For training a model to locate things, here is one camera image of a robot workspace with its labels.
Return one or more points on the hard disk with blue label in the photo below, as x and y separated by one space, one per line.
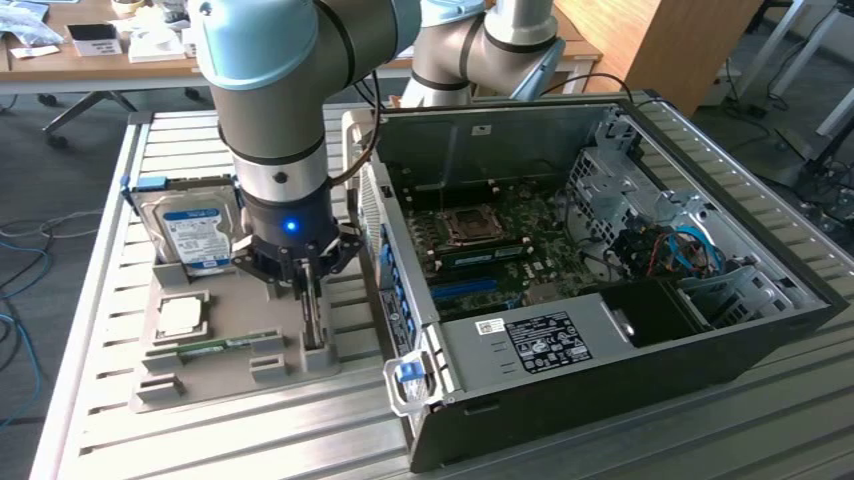
193 235

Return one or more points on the black PC case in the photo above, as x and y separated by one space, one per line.
600 400

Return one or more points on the black chair base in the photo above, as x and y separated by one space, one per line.
87 107

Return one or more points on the graphics card with black shroud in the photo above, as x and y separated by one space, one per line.
312 320

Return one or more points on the silver disk bay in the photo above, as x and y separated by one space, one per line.
734 295

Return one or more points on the blue disk carrier bracket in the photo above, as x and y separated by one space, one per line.
143 182

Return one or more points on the green RAM stick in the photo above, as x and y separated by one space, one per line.
200 347

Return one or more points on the clear plastic bag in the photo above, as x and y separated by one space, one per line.
27 27

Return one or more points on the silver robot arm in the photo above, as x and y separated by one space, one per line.
267 115

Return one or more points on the silver power supply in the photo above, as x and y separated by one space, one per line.
467 350

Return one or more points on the blue expansion slot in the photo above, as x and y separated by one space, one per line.
463 289

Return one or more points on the white paper tag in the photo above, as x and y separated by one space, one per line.
33 51

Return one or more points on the grey parts rack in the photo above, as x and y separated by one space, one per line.
234 380

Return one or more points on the white box with black top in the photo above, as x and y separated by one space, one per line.
93 40

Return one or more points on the green motherboard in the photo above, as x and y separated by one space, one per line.
534 260

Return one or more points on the silver CPU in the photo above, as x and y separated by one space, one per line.
179 319

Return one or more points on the white table frame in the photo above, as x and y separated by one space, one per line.
837 112

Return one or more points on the CPU socket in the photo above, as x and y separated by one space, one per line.
470 225

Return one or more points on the blue case latch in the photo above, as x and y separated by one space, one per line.
408 372

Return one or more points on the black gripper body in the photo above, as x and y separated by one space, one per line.
290 220

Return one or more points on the silver drive cage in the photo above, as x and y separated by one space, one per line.
603 190

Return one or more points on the white box with round holder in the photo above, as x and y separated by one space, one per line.
156 45

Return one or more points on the wooden desk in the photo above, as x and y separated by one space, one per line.
67 70

